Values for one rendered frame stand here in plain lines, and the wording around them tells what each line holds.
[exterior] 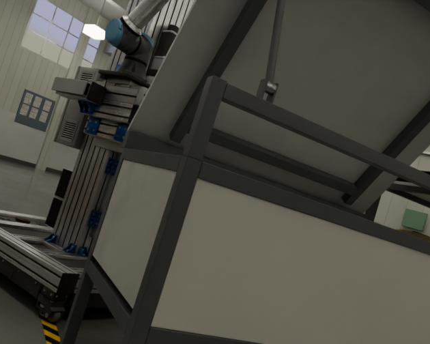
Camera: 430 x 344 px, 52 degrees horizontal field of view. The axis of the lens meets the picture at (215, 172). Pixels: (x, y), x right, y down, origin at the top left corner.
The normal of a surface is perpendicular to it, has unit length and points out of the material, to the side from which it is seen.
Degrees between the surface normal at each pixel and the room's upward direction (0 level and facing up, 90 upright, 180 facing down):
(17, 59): 90
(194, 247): 90
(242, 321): 90
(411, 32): 126
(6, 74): 90
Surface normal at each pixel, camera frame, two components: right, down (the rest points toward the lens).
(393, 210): -0.56, -0.22
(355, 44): 0.18, 0.63
